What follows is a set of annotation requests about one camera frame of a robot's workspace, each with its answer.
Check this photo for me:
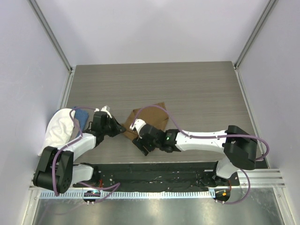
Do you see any brown cloth napkin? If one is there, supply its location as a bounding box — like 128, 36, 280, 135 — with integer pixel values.
122, 107, 169, 141

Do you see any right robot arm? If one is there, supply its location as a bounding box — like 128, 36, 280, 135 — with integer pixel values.
130, 120, 257, 187

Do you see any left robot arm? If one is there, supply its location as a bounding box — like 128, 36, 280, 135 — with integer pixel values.
33, 111, 126, 195

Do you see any blue checkered cloth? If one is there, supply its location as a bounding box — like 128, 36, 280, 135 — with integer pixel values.
70, 109, 89, 140

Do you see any white cloth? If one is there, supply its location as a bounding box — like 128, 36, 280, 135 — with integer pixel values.
38, 108, 75, 157

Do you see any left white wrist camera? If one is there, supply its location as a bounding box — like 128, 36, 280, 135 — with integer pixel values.
94, 105, 113, 119

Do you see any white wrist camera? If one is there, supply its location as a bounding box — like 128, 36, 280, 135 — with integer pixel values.
129, 119, 146, 137
94, 105, 113, 119

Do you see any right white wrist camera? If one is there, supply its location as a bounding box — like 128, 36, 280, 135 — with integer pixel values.
129, 119, 146, 137

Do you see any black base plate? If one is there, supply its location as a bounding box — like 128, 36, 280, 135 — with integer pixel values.
72, 163, 241, 192

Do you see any slotted cable duct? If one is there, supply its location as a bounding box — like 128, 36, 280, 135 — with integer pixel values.
39, 189, 215, 199

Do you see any aluminium front rail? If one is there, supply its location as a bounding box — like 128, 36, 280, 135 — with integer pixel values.
29, 168, 285, 190

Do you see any left aluminium frame post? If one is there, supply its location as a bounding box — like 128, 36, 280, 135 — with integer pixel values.
28, 0, 72, 73

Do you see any aluminium frame post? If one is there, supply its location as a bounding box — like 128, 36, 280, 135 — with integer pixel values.
234, 0, 278, 69
28, 0, 72, 73

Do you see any right aluminium frame post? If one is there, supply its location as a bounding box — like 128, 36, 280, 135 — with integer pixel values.
234, 0, 278, 69

